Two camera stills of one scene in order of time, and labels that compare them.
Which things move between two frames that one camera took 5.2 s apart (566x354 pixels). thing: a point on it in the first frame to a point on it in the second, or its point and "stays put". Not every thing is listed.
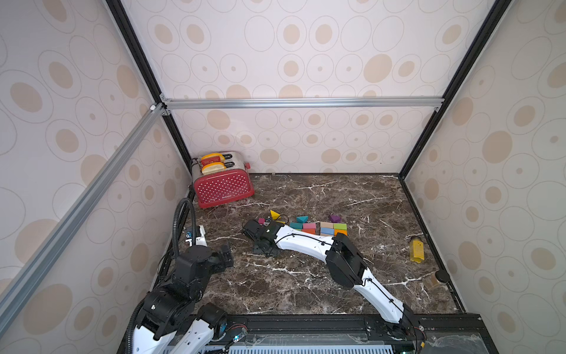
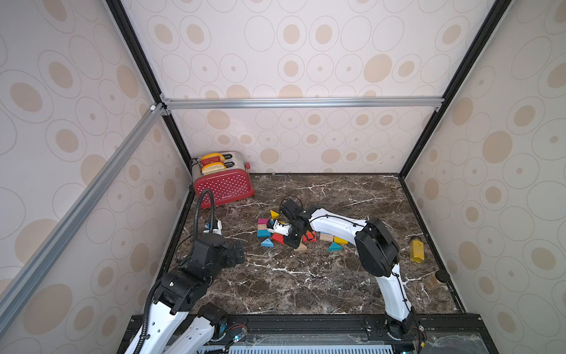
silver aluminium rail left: [32, 273] stays put
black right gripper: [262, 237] to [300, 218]
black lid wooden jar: [438, 280] stays put
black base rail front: [410, 332] stays put
